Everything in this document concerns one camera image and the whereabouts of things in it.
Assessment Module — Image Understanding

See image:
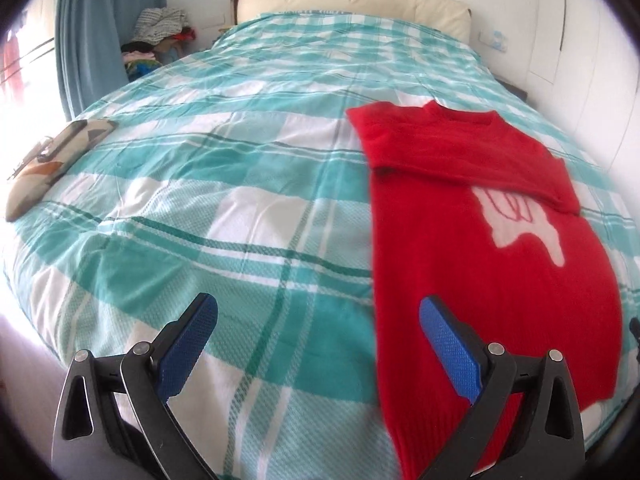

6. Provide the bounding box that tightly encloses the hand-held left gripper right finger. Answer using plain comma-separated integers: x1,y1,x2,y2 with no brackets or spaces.
418,295,587,480

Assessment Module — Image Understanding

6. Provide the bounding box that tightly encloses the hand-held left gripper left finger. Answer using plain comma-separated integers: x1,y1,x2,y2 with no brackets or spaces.
52,292,219,480

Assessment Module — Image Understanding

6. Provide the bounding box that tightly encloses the red sweater with white figure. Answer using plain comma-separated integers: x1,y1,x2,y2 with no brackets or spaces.
346,101,624,480

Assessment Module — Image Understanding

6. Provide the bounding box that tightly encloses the pile of colourful clothes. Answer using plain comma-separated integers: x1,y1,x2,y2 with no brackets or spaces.
120,30,199,82

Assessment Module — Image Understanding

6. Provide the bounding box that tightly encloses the bed with teal plaid cover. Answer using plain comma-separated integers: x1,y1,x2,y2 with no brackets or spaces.
0,10,640,480

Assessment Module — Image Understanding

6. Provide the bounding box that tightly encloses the patterned beige pillow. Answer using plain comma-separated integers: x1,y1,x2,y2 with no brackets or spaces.
5,119,119,222

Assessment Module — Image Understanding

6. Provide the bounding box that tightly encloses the white wardrobe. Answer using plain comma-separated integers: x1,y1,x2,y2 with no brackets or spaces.
525,0,640,171

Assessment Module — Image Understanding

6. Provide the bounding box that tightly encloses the grey striped cloth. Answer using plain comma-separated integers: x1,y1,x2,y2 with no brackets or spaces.
136,7,189,42

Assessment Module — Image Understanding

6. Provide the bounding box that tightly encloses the blue curtain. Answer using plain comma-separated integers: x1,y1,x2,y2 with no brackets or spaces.
54,0,168,121

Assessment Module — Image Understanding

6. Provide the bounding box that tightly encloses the red hanging cloth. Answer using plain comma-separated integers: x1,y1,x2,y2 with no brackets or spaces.
2,35,24,92

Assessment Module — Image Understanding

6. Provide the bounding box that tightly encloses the cream padded headboard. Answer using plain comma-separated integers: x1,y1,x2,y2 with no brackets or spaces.
231,0,473,43

